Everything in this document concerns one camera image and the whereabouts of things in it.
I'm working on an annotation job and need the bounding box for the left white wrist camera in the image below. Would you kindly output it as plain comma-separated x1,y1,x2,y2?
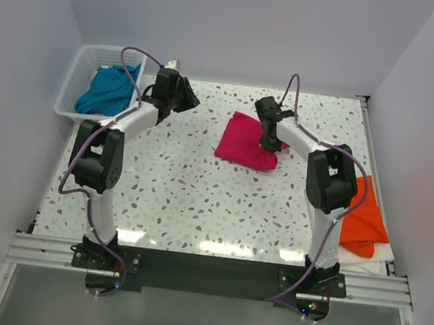
163,59,181,71

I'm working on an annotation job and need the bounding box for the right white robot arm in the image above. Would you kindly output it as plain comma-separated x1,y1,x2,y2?
255,97,358,294

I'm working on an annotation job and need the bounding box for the magenta t shirt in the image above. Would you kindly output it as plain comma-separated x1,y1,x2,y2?
214,111,278,172

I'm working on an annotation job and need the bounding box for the aluminium frame rail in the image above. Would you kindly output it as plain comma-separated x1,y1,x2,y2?
5,233,413,310

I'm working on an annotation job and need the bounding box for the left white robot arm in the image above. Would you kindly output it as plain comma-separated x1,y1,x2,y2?
58,66,199,269

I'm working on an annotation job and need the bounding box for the folded orange t shirt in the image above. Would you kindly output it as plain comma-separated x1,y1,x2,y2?
340,175,390,259

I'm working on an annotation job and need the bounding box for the blue t shirt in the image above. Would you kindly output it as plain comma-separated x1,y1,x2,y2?
74,65,135,117

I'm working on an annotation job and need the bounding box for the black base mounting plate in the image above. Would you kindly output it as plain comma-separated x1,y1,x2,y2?
71,242,347,303

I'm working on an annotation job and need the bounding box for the white plastic basket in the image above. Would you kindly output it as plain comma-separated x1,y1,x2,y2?
54,44,147,123

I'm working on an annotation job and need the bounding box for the white cloth under stack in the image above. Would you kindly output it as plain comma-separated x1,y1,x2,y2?
297,188,404,277

